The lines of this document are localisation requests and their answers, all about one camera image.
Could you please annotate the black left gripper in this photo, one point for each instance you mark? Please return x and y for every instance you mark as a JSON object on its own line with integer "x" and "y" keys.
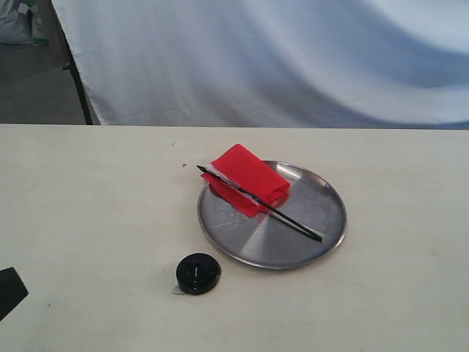
{"x": 12, "y": 291}

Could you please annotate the red white flag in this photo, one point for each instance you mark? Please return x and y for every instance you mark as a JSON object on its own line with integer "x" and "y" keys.
{"x": 250, "y": 185}

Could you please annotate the black round flag base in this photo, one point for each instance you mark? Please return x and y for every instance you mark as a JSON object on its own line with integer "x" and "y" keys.
{"x": 197, "y": 274}

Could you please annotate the black backdrop stand pole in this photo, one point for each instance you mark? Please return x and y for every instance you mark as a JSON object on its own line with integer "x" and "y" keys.
{"x": 71, "y": 66}

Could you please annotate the round steel plate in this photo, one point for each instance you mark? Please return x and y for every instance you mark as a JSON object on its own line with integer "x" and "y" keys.
{"x": 267, "y": 240}

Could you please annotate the white sack in background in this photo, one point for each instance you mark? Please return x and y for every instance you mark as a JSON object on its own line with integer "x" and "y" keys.
{"x": 21, "y": 23}

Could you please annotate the white backdrop cloth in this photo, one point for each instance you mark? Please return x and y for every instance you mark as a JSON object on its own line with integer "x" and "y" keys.
{"x": 322, "y": 64}

